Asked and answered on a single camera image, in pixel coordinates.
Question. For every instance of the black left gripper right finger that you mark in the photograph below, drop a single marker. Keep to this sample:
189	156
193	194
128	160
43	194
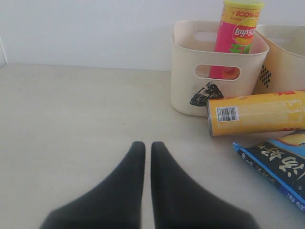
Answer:
179	202

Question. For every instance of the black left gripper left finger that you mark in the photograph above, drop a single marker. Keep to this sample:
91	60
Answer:
115	203

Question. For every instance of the blue instant noodle bag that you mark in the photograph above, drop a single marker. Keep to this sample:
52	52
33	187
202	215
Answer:
282	162

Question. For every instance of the yellow Lays chips can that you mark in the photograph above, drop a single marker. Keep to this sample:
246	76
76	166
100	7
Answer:
273	112

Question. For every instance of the pink Lays chips can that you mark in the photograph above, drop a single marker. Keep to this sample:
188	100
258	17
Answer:
238	22

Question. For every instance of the cream bin triangle mark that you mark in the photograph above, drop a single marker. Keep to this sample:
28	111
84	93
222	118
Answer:
199	73

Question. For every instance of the cream bin square mark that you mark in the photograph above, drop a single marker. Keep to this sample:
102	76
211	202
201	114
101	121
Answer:
284	66

